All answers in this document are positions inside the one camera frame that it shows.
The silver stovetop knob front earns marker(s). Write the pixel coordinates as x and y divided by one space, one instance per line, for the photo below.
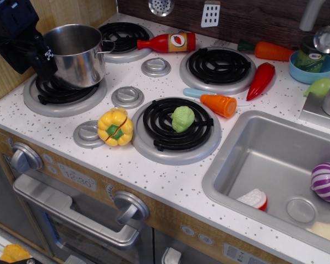
85 135

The stainless steel pot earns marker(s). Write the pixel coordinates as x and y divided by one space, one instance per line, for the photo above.
78 51

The green toy broccoli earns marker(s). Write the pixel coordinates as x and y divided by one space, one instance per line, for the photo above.
182 118

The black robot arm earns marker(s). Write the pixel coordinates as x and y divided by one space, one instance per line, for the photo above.
17 17

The orange toy carrot with stem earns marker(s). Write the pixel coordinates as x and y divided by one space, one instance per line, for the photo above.
266 50

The white toy spatula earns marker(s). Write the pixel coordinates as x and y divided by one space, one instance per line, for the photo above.
210 14

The red toy chili pepper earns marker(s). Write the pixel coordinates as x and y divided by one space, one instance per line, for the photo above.
262 79

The purple striped toy onion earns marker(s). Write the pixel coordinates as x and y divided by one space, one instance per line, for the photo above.
320 181

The silver stovetop knob middle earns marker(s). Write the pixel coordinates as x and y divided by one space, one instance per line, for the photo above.
127 97

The orange toy carrot half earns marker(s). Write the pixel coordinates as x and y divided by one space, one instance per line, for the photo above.
223 105

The silver stovetop knob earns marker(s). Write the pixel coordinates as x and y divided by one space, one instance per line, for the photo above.
85 135
156 67
127 97

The back left black burner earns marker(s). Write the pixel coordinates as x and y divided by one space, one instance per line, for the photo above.
124 36

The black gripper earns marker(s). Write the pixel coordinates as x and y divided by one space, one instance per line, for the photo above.
29 50

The red toy ketchup bottle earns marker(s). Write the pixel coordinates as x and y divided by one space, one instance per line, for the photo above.
179 42

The silver cabinet door handle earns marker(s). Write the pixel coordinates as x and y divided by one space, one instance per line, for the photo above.
171 256

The green toy can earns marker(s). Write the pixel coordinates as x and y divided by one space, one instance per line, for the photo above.
309 59

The silver toy sink basin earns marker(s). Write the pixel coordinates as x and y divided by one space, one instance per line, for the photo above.
277 157

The front right black burner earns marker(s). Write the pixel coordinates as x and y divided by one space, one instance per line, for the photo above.
175 131

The silver toy ladle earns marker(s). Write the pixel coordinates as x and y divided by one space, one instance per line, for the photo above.
327 38

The silver oven knob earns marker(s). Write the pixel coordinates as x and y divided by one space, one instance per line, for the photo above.
129 207
25 158

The back right black burner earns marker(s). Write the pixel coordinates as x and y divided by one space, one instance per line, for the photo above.
219 70

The left silver oven knob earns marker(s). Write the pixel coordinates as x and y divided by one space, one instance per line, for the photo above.
25 158

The blue toy bowl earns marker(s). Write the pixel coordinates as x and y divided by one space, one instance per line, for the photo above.
305 76

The silver toy skimmer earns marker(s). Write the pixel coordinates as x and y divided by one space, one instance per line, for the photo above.
161 8

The yellow toy on floor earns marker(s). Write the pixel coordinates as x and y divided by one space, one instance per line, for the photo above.
13 253

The green toy pear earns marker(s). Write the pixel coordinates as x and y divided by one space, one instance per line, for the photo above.
319 87

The toy oven clock display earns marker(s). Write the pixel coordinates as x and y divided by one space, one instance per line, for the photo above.
78 177

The black burner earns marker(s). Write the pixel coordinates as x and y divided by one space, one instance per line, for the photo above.
124 36
53 100
219 70
175 131

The yellow toy bell pepper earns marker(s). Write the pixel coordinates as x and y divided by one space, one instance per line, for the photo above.
115 128

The silver stovetop knob back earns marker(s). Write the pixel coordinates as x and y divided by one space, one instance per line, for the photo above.
156 67

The front left black burner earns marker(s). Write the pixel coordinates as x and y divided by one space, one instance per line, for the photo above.
53 100

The right silver oven knob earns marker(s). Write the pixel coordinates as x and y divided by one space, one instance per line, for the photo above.
129 207

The silver oven door handle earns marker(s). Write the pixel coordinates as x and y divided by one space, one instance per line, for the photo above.
58 204

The silver toy faucet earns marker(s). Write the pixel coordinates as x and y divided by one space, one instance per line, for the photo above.
310 14

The white red toy food piece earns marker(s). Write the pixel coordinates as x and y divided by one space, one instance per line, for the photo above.
255 198

